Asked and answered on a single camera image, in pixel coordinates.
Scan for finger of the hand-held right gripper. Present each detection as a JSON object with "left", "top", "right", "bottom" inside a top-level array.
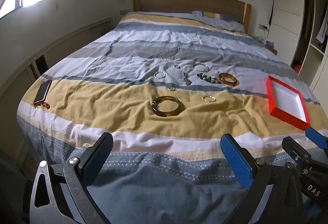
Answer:
[
  {"left": 305, "top": 127, "right": 328, "bottom": 149},
  {"left": 282, "top": 137, "right": 315, "bottom": 173}
]

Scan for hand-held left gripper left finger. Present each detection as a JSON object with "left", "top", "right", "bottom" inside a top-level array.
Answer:
[{"left": 29, "top": 132, "right": 114, "bottom": 224}]

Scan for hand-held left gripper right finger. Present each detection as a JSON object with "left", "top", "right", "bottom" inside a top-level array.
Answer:
[{"left": 221, "top": 133, "right": 305, "bottom": 224}]

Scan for red jewelry box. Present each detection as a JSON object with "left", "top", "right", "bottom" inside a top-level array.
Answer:
[{"left": 265, "top": 76, "right": 310, "bottom": 131}]

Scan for olive brown bangle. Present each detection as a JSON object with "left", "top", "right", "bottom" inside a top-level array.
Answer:
[{"left": 150, "top": 96, "right": 183, "bottom": 118}]

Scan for amber bangle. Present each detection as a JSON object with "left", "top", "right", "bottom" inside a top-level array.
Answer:
[{"left": 219, "top": 73, "right": 239, "bottom": 87}]

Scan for striped bed with duvet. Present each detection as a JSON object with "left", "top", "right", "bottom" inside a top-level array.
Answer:
[{"left": 17, "top": 11, "right": 321, "bottom": 224}]

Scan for wooden nightstand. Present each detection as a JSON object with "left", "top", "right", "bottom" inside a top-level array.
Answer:
[{"left": 256, "top": 37, "right": 278, "bottom": 55}]

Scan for hanging white shirt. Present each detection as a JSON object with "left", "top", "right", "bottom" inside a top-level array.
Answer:
[{"left": 316, "top": 12, "right": 328, "bottom": 43}]

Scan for striped pillow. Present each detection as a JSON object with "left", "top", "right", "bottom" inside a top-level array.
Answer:
[{"left": 192, "top": 10, "right": 246, "bottom": 33}]

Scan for wooden headboard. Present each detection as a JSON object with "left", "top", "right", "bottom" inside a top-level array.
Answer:
[{"left": 132, "top": 0, "right": 252, "bottom": 35}]

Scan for smartphone with red strap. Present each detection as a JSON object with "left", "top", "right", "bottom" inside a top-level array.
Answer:
[{"left": 33, "top": 79, "right": 52, "bottom": 110}]

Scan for dark beaded bracelet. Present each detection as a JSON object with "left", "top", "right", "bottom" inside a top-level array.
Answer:
[{"left": 197, "top": 73, "right": 221, "bottom": 84}]

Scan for silver chain necklace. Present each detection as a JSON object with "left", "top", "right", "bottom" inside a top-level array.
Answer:
[{"left": 161, "top": 46, "right": 180, "bottom": 62}]

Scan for low white wall cabinet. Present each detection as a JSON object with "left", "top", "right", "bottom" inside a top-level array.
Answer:
[{"left": 0, "top": 17, "right": 112, "bottom": 109}]

